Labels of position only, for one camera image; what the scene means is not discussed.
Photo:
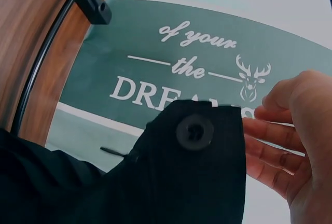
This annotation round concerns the person's right hand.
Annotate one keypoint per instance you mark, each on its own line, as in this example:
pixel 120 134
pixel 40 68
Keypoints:
pixel 311 136

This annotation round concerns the person's right thumb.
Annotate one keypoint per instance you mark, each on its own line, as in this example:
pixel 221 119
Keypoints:
pixel 293 89

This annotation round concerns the black buttoned garment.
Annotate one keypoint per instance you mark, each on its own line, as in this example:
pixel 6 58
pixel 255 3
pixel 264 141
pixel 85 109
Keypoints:
pixel 166 182

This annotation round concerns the black tube with clamp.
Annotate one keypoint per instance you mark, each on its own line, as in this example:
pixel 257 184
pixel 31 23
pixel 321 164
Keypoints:
pixel 90 3

